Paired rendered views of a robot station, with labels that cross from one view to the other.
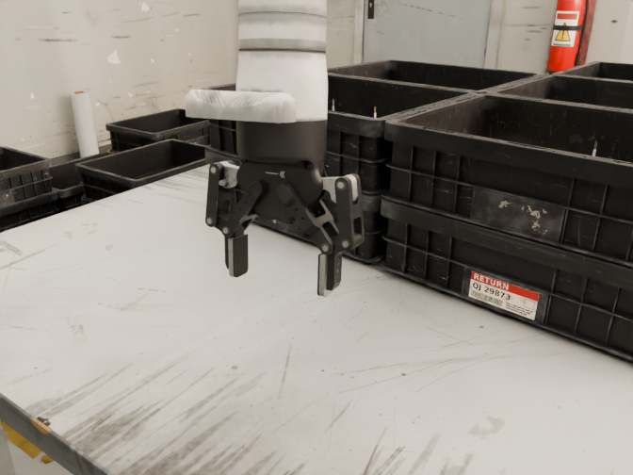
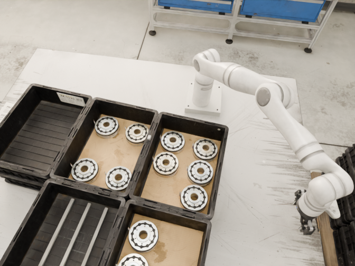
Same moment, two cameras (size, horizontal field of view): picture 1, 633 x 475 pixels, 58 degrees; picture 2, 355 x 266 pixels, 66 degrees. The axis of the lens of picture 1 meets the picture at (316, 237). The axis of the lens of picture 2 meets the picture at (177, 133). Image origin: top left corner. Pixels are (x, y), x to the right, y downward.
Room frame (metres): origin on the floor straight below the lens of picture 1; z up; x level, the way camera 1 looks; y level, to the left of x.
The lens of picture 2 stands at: (1.01, 0.08, 1.83)
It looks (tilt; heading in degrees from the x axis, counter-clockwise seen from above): 56 degrees down; 240
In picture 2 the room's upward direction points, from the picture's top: 3 degrees clockwise
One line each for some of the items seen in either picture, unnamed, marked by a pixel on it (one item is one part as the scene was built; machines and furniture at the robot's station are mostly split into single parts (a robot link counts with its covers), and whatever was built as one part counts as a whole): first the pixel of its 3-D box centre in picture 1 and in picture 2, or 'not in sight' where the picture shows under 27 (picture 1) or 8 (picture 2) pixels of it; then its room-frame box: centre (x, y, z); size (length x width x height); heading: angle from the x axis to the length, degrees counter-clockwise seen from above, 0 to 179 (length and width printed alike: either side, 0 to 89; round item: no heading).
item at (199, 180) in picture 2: not in sight; (200, 171); (0.68, -0.28, 0.86); 0.10 x 0.10 x 0.01
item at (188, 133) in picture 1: (172, 171); not in sight; (2.32, 0.61, 0.37); 0.40 x 0.30 x 0.45; 145
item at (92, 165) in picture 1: (163, 221); not in sight; (1.76, 0.52, 0.37); 0.40 x 0.30 x 0.45; 145
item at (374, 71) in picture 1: (424, 103); (65, 250); (1.23, -0.23, 0.87); 0.40 x 0.30 x 0.11; 49
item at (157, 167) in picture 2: not in sight; (166, 163); (0.79, -0.38, 0.86); 0.10 x 0.10 x 0.01
